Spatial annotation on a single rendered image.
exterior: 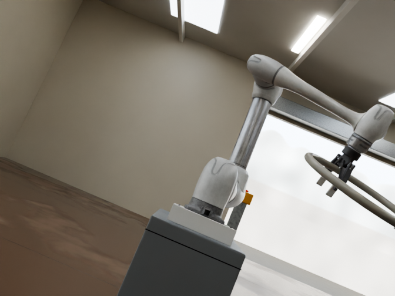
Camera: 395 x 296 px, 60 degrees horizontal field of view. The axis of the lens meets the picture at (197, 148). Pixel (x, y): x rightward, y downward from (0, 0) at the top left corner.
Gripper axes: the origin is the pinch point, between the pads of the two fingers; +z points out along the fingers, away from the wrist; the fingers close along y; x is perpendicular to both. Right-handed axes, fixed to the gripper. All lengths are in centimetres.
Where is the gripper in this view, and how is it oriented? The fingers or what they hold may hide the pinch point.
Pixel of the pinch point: (325, 187)
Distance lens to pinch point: 162.9
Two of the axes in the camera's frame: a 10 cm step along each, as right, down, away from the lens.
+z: -5.1, 8.2, 2.5
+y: 0.1, 2.9, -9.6
